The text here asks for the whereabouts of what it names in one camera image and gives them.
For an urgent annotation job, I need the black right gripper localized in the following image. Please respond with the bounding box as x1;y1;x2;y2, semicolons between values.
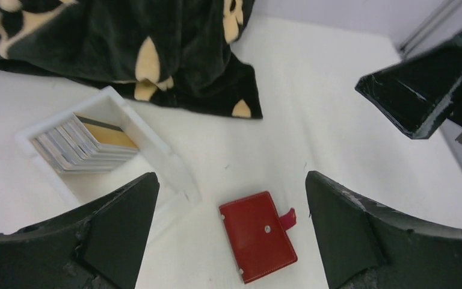
355;31;462;145

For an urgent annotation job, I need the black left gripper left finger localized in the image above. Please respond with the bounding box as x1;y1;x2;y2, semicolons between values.
0;172;159;288

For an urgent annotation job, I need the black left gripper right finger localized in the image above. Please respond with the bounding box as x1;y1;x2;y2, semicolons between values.
305;171;462;288

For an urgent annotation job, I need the red leather card holder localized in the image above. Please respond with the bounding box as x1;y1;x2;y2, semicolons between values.
218;191;298;284

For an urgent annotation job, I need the white plastic card box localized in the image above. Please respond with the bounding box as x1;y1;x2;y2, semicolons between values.
14;85;202;244

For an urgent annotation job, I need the stack of cards in box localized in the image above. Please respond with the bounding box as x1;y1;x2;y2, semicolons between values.
31;114;139;173

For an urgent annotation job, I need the black floral blanket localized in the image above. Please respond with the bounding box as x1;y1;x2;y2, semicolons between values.
0;1;262;119

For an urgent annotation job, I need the aluminium frame rail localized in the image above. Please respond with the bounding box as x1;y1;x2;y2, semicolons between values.
397;0;462;59

